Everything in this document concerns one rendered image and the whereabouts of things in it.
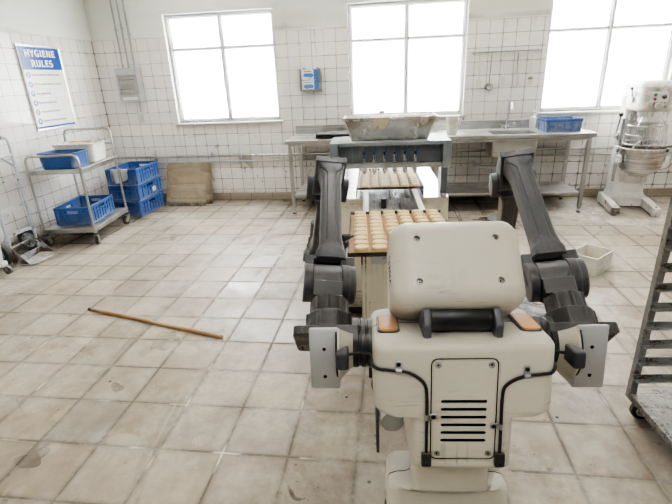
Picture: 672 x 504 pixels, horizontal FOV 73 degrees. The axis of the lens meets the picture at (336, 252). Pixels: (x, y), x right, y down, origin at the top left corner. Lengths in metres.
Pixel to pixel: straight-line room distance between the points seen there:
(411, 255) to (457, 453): 0.32
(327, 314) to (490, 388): 0.29
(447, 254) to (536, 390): 0.24
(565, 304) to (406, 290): 0.31
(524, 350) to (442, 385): 0.13
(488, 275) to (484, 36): 5.45
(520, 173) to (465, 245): 0.43
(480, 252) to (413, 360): 0.20
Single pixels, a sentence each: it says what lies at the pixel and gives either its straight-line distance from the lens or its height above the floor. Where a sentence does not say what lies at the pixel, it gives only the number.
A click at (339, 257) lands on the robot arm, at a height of 1.21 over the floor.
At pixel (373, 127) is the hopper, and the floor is 1.26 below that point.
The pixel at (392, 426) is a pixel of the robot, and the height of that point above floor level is 0.91.
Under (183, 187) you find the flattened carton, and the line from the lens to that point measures 6.54.
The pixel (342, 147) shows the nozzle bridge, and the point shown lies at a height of 1.14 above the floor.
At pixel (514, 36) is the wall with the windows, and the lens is 6.17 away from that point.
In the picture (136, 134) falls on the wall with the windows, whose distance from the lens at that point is 6.96.
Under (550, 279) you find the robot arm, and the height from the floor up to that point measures 1.19.
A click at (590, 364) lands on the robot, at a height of 1.09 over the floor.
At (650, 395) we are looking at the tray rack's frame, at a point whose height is 0.15.
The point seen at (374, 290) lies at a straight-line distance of 2.29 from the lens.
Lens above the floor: 1.55
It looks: 21 degrees down
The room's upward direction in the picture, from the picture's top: 2 degrees counter-clockwise
